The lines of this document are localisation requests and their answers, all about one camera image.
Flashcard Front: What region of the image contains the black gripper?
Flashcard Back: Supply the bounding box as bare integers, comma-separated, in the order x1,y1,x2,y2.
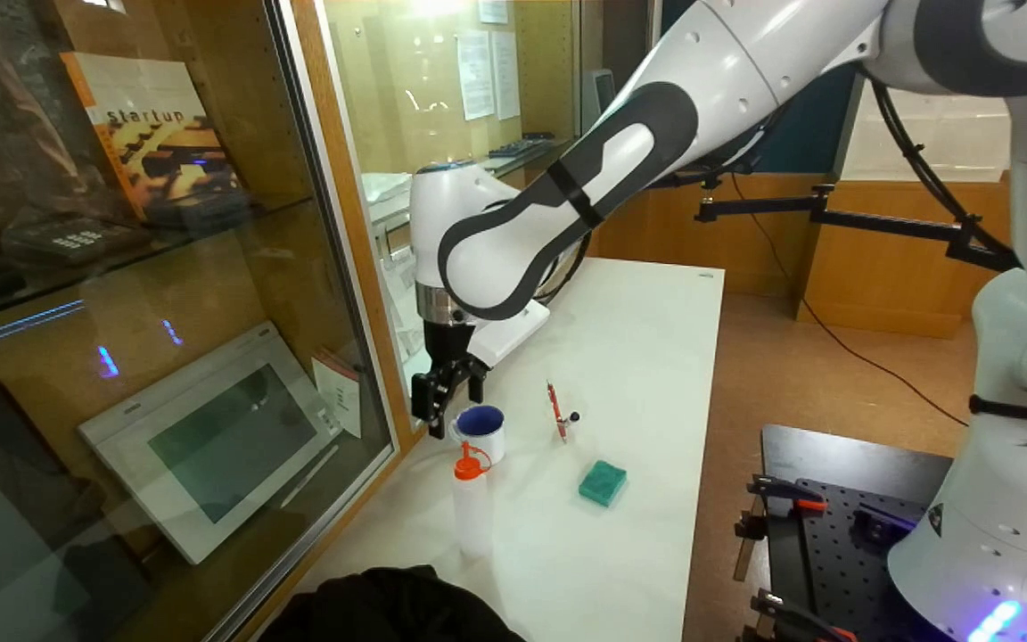
406,313,496,442

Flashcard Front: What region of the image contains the white cup blue inside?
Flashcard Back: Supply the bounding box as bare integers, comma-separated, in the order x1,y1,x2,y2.
451,404,515,469

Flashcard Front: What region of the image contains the white plastic bottle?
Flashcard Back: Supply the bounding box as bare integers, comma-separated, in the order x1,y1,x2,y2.
451,469,500,565

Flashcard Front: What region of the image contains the red pen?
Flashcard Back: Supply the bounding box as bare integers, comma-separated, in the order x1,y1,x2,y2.
544,380,570,448

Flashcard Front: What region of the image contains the small white card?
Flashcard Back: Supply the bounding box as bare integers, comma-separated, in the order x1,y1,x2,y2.
306,354,367,442

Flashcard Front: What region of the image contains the green sponge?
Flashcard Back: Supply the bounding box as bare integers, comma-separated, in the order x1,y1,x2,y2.
576,456,631,514

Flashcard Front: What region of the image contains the wooden glass display case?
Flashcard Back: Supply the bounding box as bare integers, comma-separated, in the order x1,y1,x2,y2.
0,0,614,642

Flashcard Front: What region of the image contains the white paper stack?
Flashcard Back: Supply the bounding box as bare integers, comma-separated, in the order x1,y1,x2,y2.
358,172,419,234

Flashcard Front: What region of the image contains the white framed teal screen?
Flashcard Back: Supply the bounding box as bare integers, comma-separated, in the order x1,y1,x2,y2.
74,320,348,571

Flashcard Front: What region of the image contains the white paper notice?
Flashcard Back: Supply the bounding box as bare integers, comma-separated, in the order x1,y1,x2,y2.
453,28,500,124
494,28,529,124

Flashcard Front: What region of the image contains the orange picture book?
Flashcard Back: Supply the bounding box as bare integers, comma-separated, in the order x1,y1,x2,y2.
56,50,255,234

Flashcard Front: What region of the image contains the small dark device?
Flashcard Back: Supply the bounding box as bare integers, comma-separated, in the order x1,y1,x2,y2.
0,211,159,272

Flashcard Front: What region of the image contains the black perforated mounting board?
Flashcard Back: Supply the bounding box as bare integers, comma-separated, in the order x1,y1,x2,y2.
732,420,960,642

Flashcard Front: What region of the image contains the dark framed panel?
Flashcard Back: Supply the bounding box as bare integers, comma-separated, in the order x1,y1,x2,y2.
0,380,163,642

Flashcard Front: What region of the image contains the wooden counter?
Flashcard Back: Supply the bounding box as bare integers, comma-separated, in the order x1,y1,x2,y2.
801,177,1012,339

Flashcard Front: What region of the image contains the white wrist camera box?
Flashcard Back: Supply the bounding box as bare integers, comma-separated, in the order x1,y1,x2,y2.
465,299,553,370

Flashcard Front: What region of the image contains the orange handled black clamp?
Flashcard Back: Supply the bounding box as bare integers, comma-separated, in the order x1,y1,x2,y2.
745,590,862,642
745,473,836,522

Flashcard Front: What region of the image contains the black hanging cable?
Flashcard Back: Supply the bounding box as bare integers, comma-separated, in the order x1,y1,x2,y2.
726,177,979,431

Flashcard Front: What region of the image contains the black camera boom bar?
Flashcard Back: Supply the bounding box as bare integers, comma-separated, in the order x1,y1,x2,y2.
696,181,1025,279

